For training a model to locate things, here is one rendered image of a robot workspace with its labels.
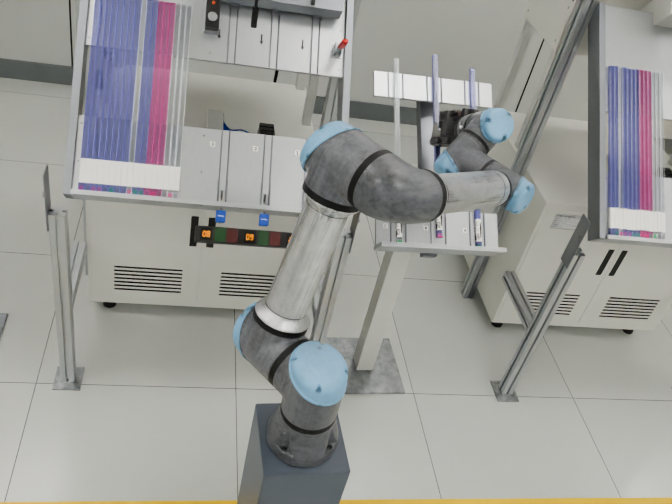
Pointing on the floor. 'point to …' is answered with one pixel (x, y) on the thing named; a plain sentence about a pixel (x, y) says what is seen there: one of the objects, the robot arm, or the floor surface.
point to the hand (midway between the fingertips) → (436, 144)
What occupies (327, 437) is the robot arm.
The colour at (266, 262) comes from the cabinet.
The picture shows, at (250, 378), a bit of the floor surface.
